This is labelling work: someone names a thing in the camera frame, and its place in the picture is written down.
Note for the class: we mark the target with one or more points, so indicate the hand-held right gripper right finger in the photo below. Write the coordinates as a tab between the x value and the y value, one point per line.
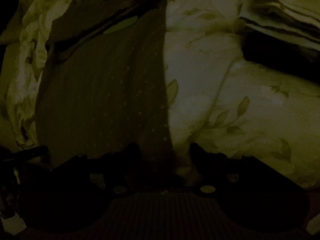
196	152

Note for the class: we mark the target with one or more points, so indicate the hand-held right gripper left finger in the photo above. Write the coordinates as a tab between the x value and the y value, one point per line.
136	152

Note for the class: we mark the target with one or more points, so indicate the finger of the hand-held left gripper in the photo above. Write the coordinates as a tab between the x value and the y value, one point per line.
30	152

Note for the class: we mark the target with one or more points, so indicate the dark dotted small pants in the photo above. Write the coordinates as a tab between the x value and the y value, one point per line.
100	92

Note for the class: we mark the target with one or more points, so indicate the leaf-print blanket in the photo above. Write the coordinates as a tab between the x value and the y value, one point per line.
225	92

